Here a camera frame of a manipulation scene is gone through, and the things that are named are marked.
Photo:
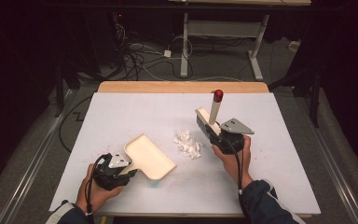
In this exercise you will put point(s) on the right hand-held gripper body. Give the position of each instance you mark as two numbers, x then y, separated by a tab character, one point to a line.
234	127

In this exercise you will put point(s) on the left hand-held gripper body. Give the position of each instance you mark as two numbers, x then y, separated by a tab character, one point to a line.
112	179

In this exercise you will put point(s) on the cream hand brush grey bristles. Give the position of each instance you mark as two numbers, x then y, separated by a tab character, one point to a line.
214	112

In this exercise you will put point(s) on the pile of white paper scraps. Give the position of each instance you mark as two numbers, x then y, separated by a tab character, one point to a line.
188	144

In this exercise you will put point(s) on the cream plastic dustpan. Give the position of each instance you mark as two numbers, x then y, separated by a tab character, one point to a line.
150	157

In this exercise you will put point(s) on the person's left hand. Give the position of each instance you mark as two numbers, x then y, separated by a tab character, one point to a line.
96	196

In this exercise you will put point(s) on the person's right hand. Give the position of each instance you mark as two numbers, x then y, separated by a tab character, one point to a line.
231	165

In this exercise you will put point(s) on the white table cover sheet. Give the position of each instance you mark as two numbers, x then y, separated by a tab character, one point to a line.
180	105

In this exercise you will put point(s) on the wooden table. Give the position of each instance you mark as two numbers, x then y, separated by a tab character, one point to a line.
183	87

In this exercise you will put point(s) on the white power adapter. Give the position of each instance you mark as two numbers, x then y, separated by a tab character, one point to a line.
167	53

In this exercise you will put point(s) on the black metal stand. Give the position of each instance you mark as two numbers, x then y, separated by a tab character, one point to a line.
59	93

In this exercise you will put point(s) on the small white box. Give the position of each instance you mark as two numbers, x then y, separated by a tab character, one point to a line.
294	46

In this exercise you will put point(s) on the metal floor rail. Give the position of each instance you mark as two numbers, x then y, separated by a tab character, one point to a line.
34	161
332	168

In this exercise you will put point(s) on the white metal desk frame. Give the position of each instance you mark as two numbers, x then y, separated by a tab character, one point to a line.
185	46

